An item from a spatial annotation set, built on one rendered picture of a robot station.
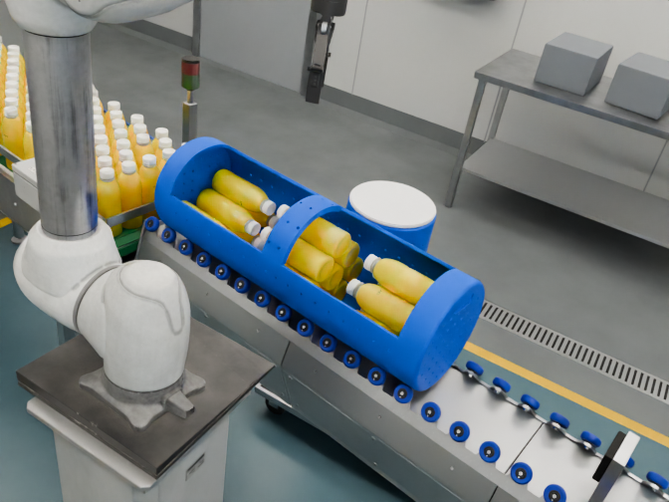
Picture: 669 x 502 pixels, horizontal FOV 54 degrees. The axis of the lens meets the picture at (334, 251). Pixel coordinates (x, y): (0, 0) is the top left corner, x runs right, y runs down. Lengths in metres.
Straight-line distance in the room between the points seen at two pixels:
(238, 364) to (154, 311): 0.33
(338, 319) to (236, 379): 0.27
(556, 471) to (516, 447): 0.09
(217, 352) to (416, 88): 3.93
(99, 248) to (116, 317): 0.15
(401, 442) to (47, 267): 0.85
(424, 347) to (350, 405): 0.32
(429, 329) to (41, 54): 0.87
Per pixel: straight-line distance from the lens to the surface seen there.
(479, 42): 4.92
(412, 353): 1.40
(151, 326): 1.20
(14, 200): 2.40
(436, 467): 1.56
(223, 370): 1.44
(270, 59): 5.76
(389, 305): 1.47
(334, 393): 1.64
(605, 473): 1.46
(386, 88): 5.28
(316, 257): 1.56
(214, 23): 6.06
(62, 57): 1.14
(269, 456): 2.59
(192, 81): 2.38
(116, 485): 1.39
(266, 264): 1.58
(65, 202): 1.25
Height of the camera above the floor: 2.04
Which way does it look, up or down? 34 degrees down
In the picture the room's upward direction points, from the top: 10 degrees clockwise
